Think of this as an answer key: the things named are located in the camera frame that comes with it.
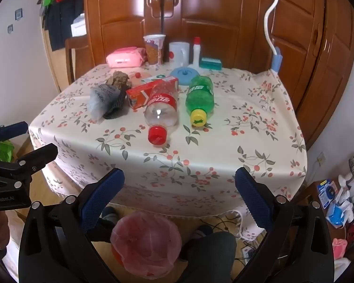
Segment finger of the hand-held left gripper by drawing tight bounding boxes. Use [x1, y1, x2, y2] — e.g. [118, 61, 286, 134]
[0, 121, 28, 154]
[0, 143, 59, 189]

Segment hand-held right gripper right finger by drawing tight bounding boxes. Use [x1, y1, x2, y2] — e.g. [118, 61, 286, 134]
[234, 166, 334, 283]

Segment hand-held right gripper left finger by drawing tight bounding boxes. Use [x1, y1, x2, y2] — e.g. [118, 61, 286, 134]
[18, 167, 126, 283]

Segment bin with pink bag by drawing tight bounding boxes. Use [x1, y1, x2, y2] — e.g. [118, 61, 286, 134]
[110, 212, 182, 280]

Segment grey plastic bag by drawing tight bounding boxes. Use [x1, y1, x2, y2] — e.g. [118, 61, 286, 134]
[89, 84, 120, 121]

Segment black wrapper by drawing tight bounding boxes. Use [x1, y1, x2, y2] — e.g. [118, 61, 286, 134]
[103, 93, 127, 120]

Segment clear plastic bottle red cap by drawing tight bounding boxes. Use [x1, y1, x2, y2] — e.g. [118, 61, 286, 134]
[144, 80, 180, 146]

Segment red carton box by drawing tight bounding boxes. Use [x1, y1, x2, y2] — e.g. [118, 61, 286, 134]
[126, 77, 179, 108]

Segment brown paper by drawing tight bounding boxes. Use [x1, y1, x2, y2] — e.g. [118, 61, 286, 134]
[105, 71, 130, 90]

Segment green plastic bottle yellow cap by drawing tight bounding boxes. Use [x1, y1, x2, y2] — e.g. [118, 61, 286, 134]
[185, 75, 214, 128]

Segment green and white carton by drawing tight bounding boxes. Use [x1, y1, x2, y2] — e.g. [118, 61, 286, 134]
[142, 75, 166, 84]

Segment person's grey shoe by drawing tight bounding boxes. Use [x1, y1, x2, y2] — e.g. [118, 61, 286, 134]
[100, 206, 119, 227]
[195, 224, 213, 239]

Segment green plastic bag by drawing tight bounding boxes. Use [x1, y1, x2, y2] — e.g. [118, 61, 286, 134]
[0, 140, 15, 162]

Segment blue and white box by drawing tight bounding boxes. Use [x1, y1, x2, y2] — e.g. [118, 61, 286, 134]
[319, 179, 338, 207]

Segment person's leg dark trousers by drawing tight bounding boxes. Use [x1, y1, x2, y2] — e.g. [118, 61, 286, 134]
[180, 231, 238, 283]

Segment floral tablecloth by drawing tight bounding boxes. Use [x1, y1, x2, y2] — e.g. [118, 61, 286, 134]
[28, 63, 309, 239]

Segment blue and white packet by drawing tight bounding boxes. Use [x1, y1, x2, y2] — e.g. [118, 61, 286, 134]
[326, 200, 354, 227]

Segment pink soft item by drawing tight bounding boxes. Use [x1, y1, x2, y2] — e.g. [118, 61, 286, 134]
[332, 237, 348, 260]

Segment wooden chair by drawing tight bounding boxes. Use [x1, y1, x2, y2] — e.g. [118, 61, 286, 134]
[65, 37, 90, 84]

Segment dark hanging clothing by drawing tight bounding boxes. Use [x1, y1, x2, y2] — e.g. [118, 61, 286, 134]
[43, 0, 84, 50]

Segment pink silicone lid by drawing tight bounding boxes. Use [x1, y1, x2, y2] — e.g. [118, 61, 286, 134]
[130, 70, 152, 81]

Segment pink wet wipes pack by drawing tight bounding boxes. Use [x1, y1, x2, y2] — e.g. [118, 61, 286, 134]
[106, 47, 146, 68]

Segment teal box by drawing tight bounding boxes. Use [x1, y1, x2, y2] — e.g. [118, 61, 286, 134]
[201, 57, 223, 71]

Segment blue silicone lid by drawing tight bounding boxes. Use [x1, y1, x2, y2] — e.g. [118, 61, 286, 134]
[169, 66, 199, 85]

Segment patterned paper cup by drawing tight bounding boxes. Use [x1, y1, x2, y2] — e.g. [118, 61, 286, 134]
[143, 34, 166, 65]

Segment white bottle red cap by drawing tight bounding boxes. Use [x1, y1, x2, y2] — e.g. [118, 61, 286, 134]
[192, 37, 202, 65]

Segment white mug red print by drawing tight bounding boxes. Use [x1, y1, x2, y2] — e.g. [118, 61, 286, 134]
[169, 42, 190, 67]

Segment white gooseneck clamp lamp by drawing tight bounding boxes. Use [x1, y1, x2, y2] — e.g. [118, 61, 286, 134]
[264, 0, 284, 71]

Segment wooden wardrobe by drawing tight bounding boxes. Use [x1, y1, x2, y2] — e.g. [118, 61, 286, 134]
[83, 0, 354, 151]

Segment thin upright pole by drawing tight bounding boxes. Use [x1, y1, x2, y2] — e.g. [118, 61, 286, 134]
[161, 0, 167, 62]

